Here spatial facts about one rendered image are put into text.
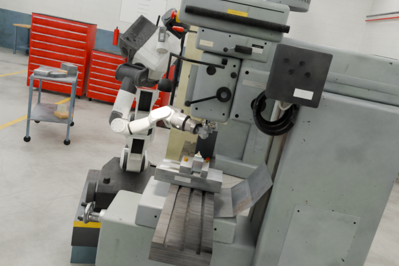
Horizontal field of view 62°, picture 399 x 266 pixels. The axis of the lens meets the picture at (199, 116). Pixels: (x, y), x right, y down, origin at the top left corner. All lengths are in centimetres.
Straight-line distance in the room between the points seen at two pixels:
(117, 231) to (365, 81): 138
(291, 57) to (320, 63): 11
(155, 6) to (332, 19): 536
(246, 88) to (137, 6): 956
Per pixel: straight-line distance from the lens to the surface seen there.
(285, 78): 130
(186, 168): 172
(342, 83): 163
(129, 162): 248
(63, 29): 681
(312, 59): 131
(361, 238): 180
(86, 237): 243
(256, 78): 153
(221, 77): 154
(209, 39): 151
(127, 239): 184
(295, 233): 170
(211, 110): 157
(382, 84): 170
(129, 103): 183
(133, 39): 192
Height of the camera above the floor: 170
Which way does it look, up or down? 14 degrees down
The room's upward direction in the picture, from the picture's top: 12 degrees clockwise
